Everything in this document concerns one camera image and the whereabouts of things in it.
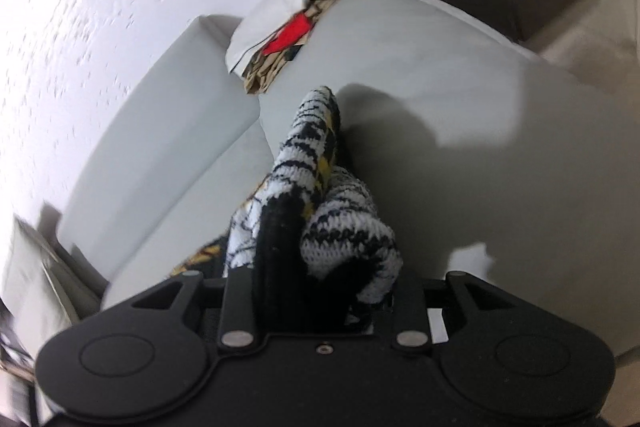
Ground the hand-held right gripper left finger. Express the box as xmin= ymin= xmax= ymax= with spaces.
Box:
xmin=132 ymin=267 xmax=259 ymax=350

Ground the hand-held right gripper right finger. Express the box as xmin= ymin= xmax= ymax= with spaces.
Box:
xmin=392 ymin=272 xmax=501 ymax=350

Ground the black patterned knit sweater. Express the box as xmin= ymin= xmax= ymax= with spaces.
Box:
xmin=169 ymin=85 xmax=404 ymax=334

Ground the grey sofa cushion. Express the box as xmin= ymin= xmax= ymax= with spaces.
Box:
xmin=0 ymin=216 xmax=103 ymax=360

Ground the folded tan patterned garment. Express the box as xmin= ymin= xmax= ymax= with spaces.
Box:
xmin=242 ymin=0 xmax=347 ymax=96

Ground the grey sofa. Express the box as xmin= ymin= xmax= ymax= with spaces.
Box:
xmin=54 ymin=0 xmax=640 ymax=360

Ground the folded red cloth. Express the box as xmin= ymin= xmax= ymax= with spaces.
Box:
xmin=262 ymin=13 xmax=312 ymax=56

